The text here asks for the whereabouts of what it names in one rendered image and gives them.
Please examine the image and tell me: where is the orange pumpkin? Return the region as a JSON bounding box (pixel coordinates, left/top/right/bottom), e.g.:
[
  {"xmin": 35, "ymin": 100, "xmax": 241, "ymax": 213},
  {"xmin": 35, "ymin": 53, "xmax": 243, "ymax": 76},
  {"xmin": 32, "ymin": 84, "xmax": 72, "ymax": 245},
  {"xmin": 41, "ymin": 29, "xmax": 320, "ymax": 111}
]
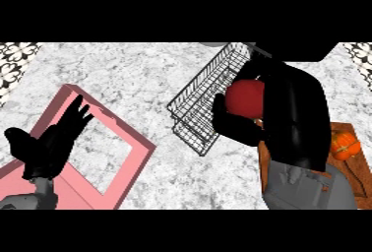
[{"xmin": 329, "ymin": 130, "xmax": 363, "ymax": 161}]

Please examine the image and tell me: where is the pink open frame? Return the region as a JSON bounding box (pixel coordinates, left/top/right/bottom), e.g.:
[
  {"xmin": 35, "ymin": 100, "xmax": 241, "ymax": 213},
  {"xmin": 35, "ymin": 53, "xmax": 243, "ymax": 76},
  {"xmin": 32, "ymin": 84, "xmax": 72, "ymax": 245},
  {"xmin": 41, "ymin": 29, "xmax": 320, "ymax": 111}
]
[{"xmin": 0, "ymin": 84, "xmax": 158, "ymax": 211}]

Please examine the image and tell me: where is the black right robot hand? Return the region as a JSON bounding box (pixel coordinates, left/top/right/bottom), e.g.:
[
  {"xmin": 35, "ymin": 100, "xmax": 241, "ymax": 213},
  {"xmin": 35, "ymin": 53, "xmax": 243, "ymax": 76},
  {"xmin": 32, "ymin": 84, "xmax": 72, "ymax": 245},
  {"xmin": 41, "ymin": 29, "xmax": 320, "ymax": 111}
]
[{"xmin": 211, "ymin": 52, "xmax": 332, "ymax": 173}]

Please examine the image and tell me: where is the grey round object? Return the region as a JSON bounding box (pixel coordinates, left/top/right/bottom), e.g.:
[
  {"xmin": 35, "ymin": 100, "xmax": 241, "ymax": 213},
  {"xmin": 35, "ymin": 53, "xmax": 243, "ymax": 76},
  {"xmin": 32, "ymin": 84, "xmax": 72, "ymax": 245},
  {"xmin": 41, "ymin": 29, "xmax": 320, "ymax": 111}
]
[{"xmin": 196, "ymin": 42, "xmax": 233, "ymax": 48}]

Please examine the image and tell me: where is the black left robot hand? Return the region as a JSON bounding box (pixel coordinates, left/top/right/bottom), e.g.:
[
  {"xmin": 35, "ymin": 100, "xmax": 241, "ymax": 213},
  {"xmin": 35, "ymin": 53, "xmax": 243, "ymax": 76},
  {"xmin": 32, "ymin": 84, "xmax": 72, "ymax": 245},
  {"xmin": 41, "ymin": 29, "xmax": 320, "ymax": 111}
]
[{"xmin": 3, "ymin": 94, "xmax": 96, "ymax": 181}]

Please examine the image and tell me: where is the red tomato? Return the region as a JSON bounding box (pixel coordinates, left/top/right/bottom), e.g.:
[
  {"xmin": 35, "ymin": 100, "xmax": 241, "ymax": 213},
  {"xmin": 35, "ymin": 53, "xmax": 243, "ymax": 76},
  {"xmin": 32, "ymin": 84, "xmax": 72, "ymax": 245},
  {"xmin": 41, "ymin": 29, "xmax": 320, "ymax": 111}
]
[{"xmin": 226, "ymin": 78, "xmax": 267, "ymax": 120}]

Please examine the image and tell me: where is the brown wooden cutting board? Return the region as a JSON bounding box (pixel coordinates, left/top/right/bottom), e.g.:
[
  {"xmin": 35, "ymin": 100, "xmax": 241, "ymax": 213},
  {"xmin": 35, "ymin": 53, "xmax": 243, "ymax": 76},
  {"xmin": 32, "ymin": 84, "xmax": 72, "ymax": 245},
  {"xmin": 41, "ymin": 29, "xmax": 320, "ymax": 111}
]
[{"xmin": 257, "ymin": 121, "xmax": 372, "ymax": 209}]

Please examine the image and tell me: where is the black wire tiered basket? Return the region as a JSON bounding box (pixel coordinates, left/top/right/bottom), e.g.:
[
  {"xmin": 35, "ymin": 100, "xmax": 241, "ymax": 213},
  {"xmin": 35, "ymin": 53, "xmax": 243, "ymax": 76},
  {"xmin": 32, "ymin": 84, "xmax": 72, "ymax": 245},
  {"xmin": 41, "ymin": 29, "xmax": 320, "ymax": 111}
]
[{"xmin": 165, "ymin": 42, "xmax": 266, "ymax": 158}]

